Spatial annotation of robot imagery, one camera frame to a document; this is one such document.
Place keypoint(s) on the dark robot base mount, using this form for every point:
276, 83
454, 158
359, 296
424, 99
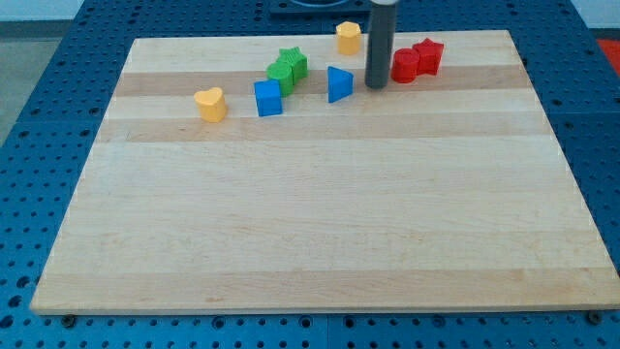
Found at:
290, 8

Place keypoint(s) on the yellow heart block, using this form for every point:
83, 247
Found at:
211, 104

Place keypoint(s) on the wooden board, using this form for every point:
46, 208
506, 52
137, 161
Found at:
447, 194

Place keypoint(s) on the blue cube block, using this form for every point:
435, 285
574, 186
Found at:
268, 97

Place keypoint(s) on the green circle block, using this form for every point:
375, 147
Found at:
283, 74

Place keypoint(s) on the red star block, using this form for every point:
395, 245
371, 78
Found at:
430, 55

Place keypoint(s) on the blue triangle block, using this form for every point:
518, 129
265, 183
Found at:
340, 84

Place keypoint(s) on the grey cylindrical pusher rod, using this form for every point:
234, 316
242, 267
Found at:
381, 30

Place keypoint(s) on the red circle block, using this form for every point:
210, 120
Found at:
405, 65

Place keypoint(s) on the yellow hexagon block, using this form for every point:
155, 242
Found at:
348, 38

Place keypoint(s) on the green star block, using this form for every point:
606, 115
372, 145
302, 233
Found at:
297, 60

